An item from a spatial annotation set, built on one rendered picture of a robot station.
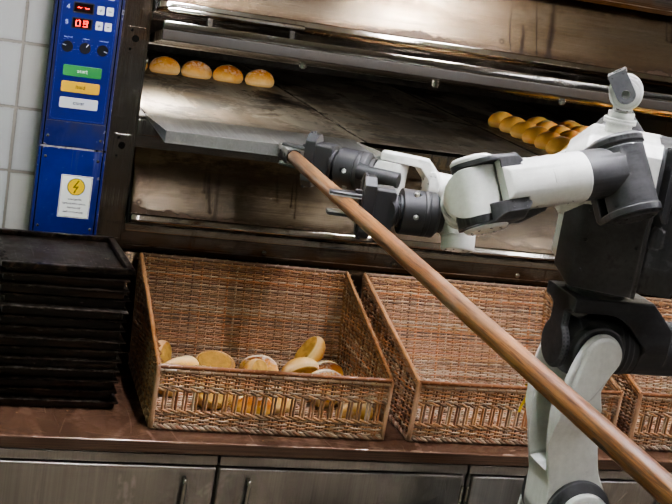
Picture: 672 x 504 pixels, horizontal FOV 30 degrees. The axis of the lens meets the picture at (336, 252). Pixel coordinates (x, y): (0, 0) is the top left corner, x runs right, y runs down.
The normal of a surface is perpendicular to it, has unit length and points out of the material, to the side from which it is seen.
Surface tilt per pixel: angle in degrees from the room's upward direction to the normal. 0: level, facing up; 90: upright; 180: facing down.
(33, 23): 90
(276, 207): 70
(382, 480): 92
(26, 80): 90
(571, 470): 90
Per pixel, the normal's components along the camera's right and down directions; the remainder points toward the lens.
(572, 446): 0.26, 0.27
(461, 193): -0.75, 0.07
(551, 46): 0.32, -0.07
